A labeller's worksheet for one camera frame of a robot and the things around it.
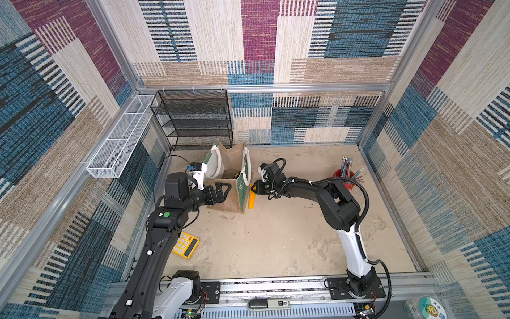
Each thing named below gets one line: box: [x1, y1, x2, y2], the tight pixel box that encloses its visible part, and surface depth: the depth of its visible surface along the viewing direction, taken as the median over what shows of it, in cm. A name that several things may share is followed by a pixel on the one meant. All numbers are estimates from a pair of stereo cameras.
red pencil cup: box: [333, 168, 355, 191], surface depth 96 cm
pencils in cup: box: [340, 156, 366, 183], surface depth 96 cm
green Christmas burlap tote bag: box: [203, 138, 254, 215], surface depth 95 cm
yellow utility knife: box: [248, 183, 256, 210], surface depth 101 cm
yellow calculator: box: [171, 231, 200, 260], surface depth 85 cm
